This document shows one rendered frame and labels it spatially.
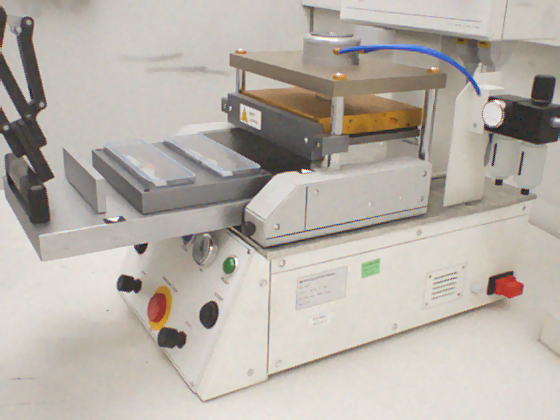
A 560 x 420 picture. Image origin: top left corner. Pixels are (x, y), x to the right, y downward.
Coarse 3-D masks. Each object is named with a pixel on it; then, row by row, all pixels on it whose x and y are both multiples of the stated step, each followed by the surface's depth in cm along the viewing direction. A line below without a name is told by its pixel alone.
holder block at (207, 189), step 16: (160, 144) 89; (96, 160) 84; (112, 160) 81; (176, 160) 82; (112, 176) 78; (128, 176) 75; (208, 176) 76; (256, 176) 76; (128, 192) 74; (144, 192) 70; (160, 192) 71; (176, 192) 72; (192, 192) 73; (208, 192) 74; (224, 192) 75; (240, 192) 76; (256, 192) 77; (144, 208) 70; (160, 208) 71; (176, 208) 72
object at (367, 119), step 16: (256, 96) 91; (272, 96) 91; (288, 96) 91; (304, 96) 92; (320, 96) 89; (352, 96) 93; (368, 96) 93; (304, 112) 81; (320, 112) 82; (352, 112) 82; (368, 112) 82; (384, 112) 83; (400, 112) 85; (416, 112) 86; (352, 128) 81; (368, 128) 83; (384, 128) 84; (400, 128) 86; (416, 128) 87; (352, 144) 82
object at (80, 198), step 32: (64, 160) 81; (64, 192) 76; (96, 192) 69; (32, 224) 67; (64, 224) 67; (96, 224) 67; (128, 224) 69; (160, 224) 71; (192, 224) 73; (224, 224) 75; (64, 256) 66
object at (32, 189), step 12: (12, 156) 76; (12, 168) 73; (24, 168) 72; (12, 180) 78; (24, 180) 68; (36, 180) 68; (24, 192) 67; (36, 192) 66; (36, 204) 66; (48, 204) 67; (36, 216) 67; (48, 216) 67
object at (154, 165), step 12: (108, 144) 84; (120, 144) 85; (132, 144) 85; (144, 144) 85; (120, 156) 79; (132, 156) 80; (144, 156) 80; (156, 156) 80; (144, 168) 75; (156, 168) 75; (168, 168) 75; (180, 168) 75; (156, 180) 71
